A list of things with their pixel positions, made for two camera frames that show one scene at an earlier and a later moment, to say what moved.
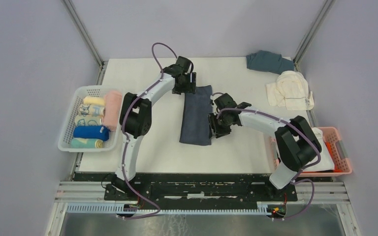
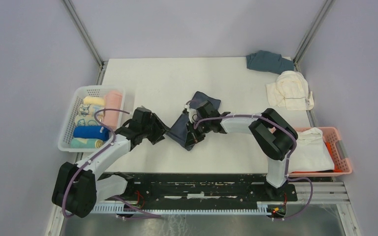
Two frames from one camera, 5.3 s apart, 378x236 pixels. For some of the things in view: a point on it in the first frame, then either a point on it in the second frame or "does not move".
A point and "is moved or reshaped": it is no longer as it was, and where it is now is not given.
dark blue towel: (196, 126) is moved or reshaped
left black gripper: (190, 88) to (160, 128)
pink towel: (112, 103) does not move
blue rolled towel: (99, 132) does not move
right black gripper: (215, 129) to (192, 137)
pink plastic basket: (335, 141) does not move
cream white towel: (291, 90) does not move
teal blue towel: (267, 61) does not move
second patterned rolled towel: (88, 120) does not move
